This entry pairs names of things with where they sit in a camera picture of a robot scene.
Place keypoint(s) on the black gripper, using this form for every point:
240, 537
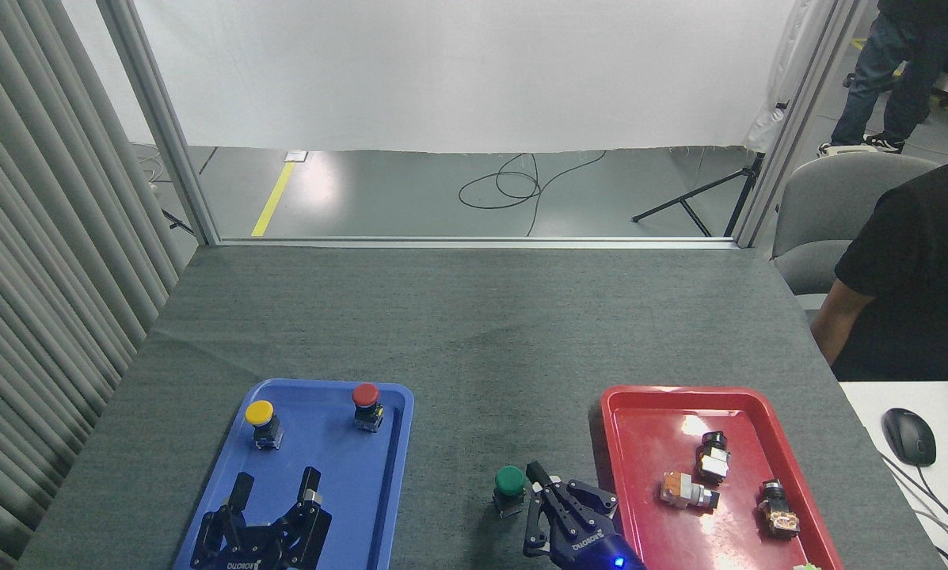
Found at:
256, 554
596, 550

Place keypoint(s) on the green push button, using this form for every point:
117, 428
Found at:
510, 480

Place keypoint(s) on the yellow push button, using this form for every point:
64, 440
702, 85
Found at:
260, 413

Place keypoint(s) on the red push button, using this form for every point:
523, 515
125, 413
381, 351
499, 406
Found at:
365, 394

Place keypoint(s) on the blue plastic tray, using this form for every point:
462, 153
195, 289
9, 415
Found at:
363, 491

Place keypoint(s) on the red plastic tray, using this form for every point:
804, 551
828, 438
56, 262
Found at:
648, 443

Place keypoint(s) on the white desk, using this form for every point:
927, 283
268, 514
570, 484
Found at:
869, 404

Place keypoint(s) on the yellow floor tape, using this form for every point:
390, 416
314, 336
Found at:
272, 202

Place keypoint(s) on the black tripod stand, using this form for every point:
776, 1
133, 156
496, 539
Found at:
699, 194

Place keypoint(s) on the black computer mouse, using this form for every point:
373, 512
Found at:
909, 437

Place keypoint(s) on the grey ribbed curtain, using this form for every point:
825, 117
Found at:
38, 237

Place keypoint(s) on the white floor sheet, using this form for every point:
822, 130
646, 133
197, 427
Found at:
296, 156

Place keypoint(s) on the grey office chair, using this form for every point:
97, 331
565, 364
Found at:
826, 206

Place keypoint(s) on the seated person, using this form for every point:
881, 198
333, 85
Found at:
925, 269

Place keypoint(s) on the white backdrop sheet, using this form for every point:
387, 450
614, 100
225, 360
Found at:
458, 71

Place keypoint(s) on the white hanging cloth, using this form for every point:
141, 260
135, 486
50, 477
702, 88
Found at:
774, 103

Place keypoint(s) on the standing person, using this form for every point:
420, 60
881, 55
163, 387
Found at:
893, 71

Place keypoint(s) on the orange and silver switch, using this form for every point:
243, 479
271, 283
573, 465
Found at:
683, 489

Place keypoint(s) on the black and white switch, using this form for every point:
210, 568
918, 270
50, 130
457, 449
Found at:
713, 457

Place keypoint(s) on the black switch with orange base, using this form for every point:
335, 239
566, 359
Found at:
776, 507

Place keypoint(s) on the silver table edge rail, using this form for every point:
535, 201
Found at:
474, 242

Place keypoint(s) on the silver post beside curtain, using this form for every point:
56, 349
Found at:
165, 119

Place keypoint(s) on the silver post beside chair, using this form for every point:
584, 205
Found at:
798, 119

